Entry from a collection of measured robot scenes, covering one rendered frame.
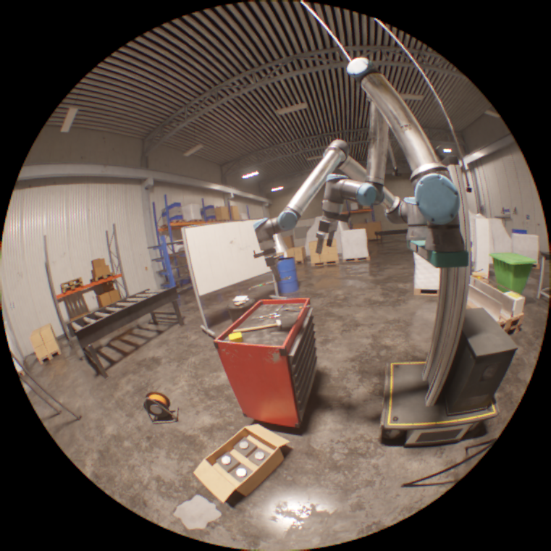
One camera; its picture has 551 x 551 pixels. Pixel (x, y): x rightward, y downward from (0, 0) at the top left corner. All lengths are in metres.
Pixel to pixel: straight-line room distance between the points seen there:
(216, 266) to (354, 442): 3.21
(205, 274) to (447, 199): 3.28
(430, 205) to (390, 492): 1.56
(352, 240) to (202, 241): 6.30
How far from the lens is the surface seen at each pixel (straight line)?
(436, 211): 0.63
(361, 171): 1.27
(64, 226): 8.69
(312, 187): 0.96
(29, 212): 8.88
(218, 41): 7.97
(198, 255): 3.32
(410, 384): 1.65
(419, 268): 4.11
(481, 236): 4.75
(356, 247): 8.25
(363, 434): 1.70
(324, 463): 1.58
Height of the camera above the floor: 1.49
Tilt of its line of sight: 11 degrees down
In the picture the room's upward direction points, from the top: 10 degrees counter-clockwise
